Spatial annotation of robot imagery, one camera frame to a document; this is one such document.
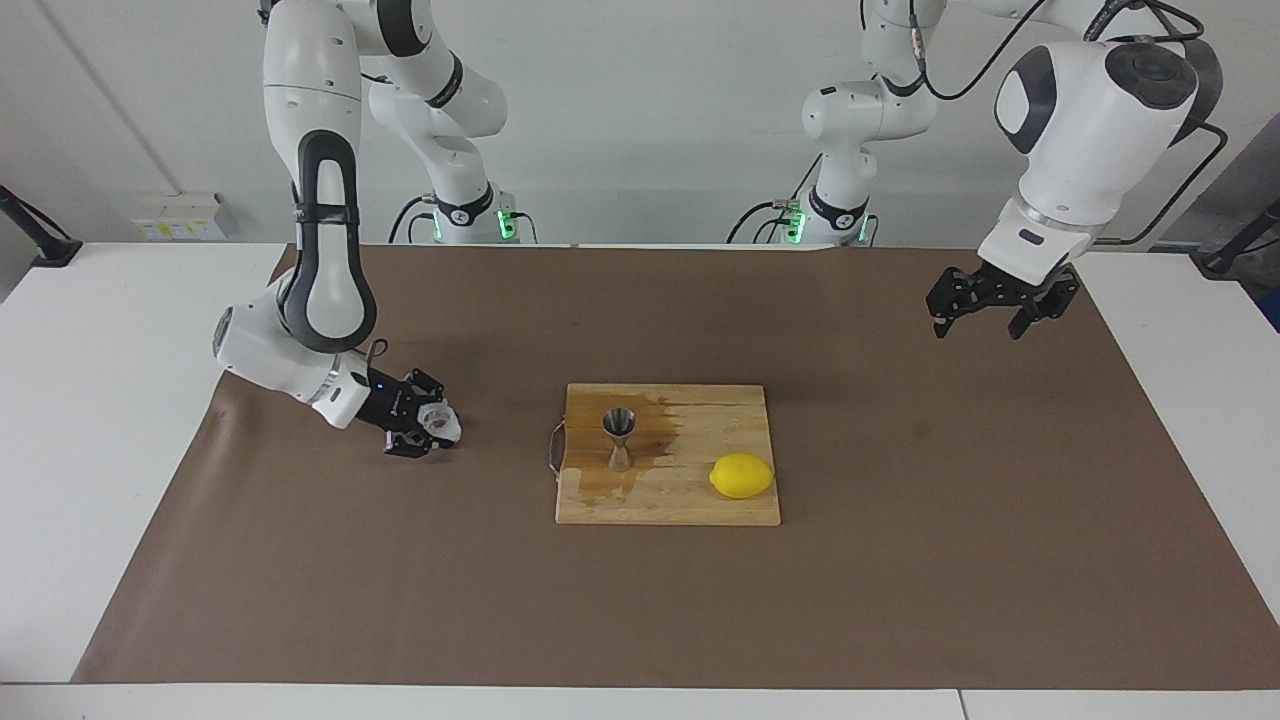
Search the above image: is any steel double jigger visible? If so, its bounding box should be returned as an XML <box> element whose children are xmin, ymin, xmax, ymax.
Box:
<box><xmin>602</xmin><ymin>407</ymin><xmax>638</xmax><ymax>472</ymax></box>

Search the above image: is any black left arm base cable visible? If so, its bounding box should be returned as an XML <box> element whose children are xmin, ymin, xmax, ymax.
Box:
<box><xmin>727</xmin><ymin>198</ymin><xmax>806</xmax><ymax>245</ymax></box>

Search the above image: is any yellow lemon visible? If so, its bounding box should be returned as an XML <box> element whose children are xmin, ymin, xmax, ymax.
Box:
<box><xmin>709</xmin><ymin>453</ymin><xmax>776</xmax><ymax>500</ymax></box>

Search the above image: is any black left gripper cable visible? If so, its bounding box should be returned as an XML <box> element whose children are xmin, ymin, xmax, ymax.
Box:
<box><xmin>905</xmin><ymin>0</ymin><xmax>1229</xmax><ymax>247</ymax></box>

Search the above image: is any wooden cutting board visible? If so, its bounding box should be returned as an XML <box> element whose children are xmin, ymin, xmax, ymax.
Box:
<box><xmin>548</xmin><ymin>383</ymin><xmax>782</xmax><ymax>527</ymax></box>

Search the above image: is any black arm base cable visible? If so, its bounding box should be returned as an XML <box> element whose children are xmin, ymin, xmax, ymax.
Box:
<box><xmin>388</xmin><ymin>195</ymin><xmax>439</xmax><ymax>245</ymax></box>
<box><xmin>727</xmin><ymin>198</ymin><xmax>806</xmax><ymax>245</ymax></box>

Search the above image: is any white wall socket box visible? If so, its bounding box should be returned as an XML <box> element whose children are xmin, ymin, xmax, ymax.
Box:
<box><xmin>130</xmin><ymin>193</ymin><xmax>229</xmax><ymax>241</ymax></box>

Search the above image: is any small white glass cup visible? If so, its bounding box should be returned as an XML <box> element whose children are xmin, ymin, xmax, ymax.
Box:
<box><xmin>415</xmin><ymin>400</ymin><xmax>464</xmax><ymax>448</ymax></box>

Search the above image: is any black clamp stand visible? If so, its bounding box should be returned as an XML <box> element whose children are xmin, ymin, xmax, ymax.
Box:
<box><xmin>1190</xmin><ymin>200</ymin><xmax>1280</xmax><ymax>279</ymax></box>
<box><xmin>0</xmin><ymin>185</ymin><xmax>83</xmax><ymax>268</ymax></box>

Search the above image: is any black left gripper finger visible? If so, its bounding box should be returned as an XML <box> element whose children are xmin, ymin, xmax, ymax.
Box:
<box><xmin>925</xmin><ymin>266</ymin><xmax>989</xmax><ymax>340</ymax></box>
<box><xmin>1006</xmin><ymin>276</ymin><xmax>1083</xmax><ymax>342</ymax></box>

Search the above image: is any black right arm base cable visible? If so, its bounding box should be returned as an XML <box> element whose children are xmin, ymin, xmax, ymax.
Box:
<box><xmin>388</xmin><ymin>195</ymin><xmax>439</xmax><ymax>245</ymax></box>

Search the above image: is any brown paper table mat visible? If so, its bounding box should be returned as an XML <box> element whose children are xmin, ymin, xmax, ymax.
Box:
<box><xmin>70</xmin><ymin>243</ymin><xmax>1280</xmax><ymax>691</ymax></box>

